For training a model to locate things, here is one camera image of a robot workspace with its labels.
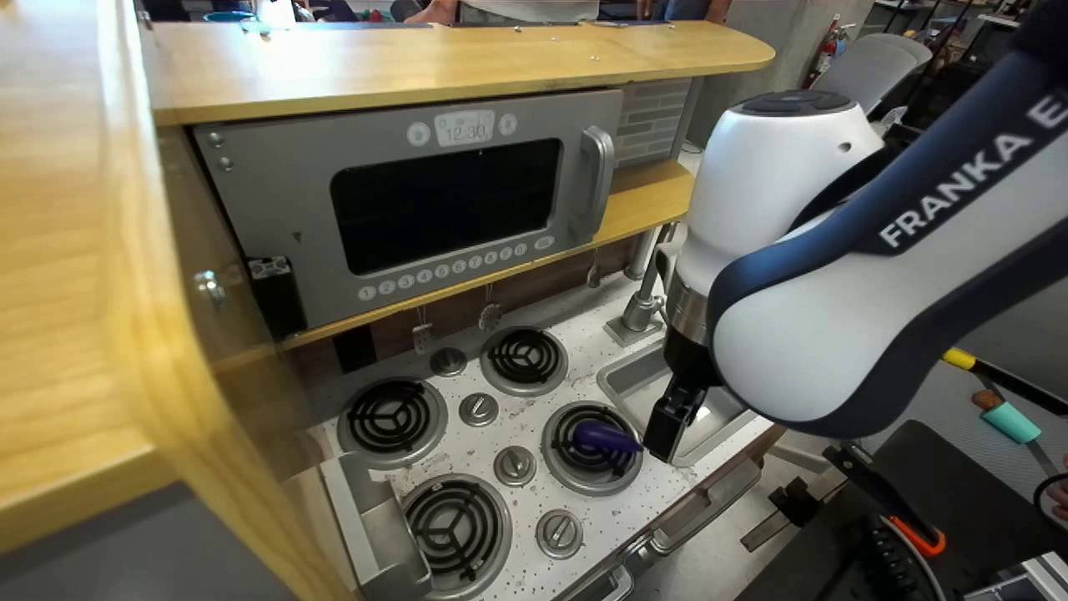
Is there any yellow and black cable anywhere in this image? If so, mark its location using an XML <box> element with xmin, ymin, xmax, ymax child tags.
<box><xmin>939</xmin><ymin>345</ymin><xmax>1068</xmax><ymax>422</ymax></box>

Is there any black perforated robot table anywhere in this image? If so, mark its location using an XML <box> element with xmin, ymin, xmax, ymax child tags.
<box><xmin>730</xmin><ymin>418</ymin><xmax>1068</xmax><ymax>601</ymax></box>

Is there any grey chair back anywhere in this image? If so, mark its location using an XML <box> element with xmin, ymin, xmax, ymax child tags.
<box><xmin>814</xmin><ymin>29</ymin><xmax>939</xmax><ymax>112</ymax></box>

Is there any grey toy microwave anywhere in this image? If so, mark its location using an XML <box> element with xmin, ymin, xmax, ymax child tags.
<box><xmin>190</xmin><ymin>87</ymin><xmax>628</xmax><ymax>329</ymax></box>

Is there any purple toy eggplant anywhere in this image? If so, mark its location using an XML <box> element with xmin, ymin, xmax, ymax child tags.
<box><xmin>570</xmin><ymin>415</ymin><xmax>648</xmax><ymax>467</ymax></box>

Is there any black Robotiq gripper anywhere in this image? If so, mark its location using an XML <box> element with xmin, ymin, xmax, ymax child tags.
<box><xmin>643</xmin><ymin>316</ymin><xmax>719</xmax><ymax>465</ymax></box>

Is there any orange handled tool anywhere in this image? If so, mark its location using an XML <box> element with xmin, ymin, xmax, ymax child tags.
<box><xmin>828</xmin><ymin>443</ymin><xmax>950</xmax><ymax>561</ymax></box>

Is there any grey stove knob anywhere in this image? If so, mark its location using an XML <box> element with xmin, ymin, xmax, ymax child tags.
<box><xmin>489</xmin><ymin>443</ymin><xmax>539</xmax><ymax>491</ymax></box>
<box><xmin>458</xmin><ymin>391</ymin><xmax>500</xmax><ymax>432</ymax></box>
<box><xmin>426</xmin><ymin>345</ymin><xmax>469</xmax><ymax>378</ymax></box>
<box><xmin>529</xmin><ymin>507</ymin><xmax>588</xmax><ymax>561</ymax></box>

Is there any wooden toy kitchen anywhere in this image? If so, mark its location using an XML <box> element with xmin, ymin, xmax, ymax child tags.
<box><xmin>0</xmin><ymin>0</ymin><xmax>781</xmax><ymax>601</ymax></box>

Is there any grey toy faucet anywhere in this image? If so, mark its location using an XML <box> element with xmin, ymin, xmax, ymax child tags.
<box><xmin>605</xmin><ymin>220</ymin><xmax>682</xmax><ymax>346</ymax></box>

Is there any toy stove top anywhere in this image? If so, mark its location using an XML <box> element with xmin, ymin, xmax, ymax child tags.
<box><xmin>303</xmin><ymin>277</ymin><xmax>781</xmax><ymax>601</ymax></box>

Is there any grey toy sink basin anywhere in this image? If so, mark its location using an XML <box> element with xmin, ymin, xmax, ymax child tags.
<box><xmin>594</xmin><ymin>329</ymin><xmax>762</xmax><ymax>470</ymax></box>

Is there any teal handled tool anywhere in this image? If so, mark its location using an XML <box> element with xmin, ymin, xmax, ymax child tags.
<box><xmin>980</xmin><ymin>398</ymin><xmax>1048</xmax><ymax>448</ymax></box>

